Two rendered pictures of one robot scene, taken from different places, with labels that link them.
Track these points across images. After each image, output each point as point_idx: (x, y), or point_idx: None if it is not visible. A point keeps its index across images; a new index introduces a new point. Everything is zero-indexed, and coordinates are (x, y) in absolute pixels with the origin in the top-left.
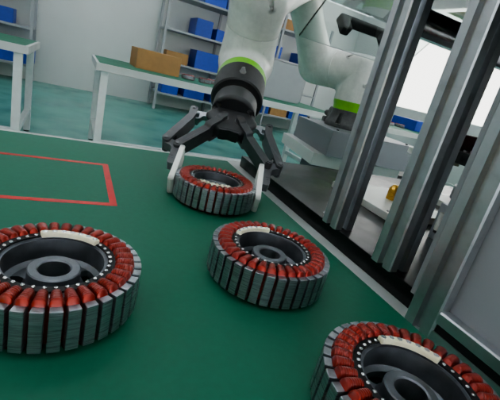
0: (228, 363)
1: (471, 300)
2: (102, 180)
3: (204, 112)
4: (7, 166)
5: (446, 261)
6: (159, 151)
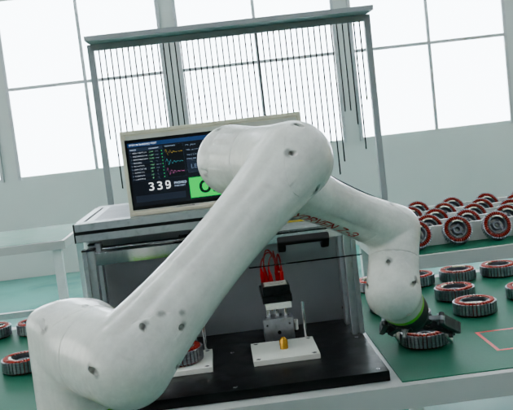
0: None
1: None
2: (490, 341)
3: (433, 316)
4: None
5: None
6: (470, 375)
